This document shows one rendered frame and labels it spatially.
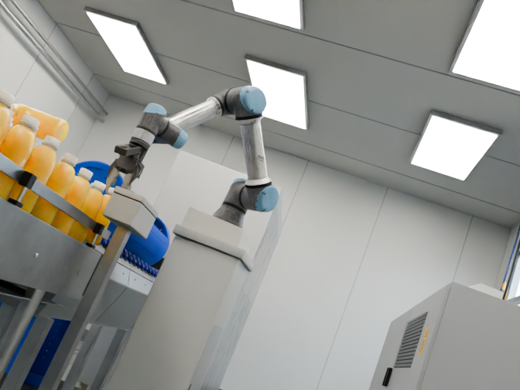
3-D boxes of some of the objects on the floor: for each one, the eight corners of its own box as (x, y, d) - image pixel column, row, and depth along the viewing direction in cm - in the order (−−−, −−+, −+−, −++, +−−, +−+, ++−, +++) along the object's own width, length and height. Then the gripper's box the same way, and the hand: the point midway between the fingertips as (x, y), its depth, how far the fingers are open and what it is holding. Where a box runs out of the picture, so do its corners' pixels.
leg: (76, 449, 273) (129, 331, 289) (72, 450, 268) (126, 330, 283) (66, 444, 274) (120, 327, 290) (61, 446, 268) (117, 326, 284)
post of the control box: (-24, 557, 149) (132, 230, 174) (-32, 562, 145) (128, 228, 170) (-36, 551, 150) (121, 227, 175) (-44, 556, 146) (118, 224, 171)
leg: (52, 437, 275) (107, 321, 291) (47, 439, 270) (103, 320, 285) (42, 432, 276) (97, 317, 292) (37, 434, 270) (94, 316, 286)
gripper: (157, 153, 196) (132, 206, 191) (129, 143, 198) (104, 194, 193) (152, 145, 188) (125, 199, 183) (122, 134, 190) (95, 187, 184)
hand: (113, 191), depth 185 cm, fingers closed on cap, 4 cm apart
